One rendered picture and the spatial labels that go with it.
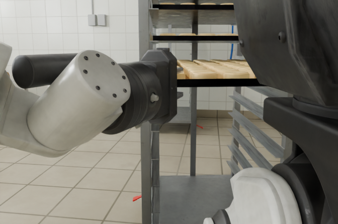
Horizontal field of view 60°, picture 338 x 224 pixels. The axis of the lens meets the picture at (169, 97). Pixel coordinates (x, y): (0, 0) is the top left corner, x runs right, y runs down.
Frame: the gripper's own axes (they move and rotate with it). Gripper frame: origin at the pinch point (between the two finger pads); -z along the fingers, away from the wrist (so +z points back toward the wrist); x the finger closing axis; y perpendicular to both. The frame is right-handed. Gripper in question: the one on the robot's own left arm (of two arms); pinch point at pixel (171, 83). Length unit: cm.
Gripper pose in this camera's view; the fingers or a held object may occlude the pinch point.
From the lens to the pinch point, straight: 51.6
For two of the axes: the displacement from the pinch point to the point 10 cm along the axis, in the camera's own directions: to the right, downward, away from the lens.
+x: -0.1, -9.8, -1.7
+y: -8.8, -0.8, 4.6
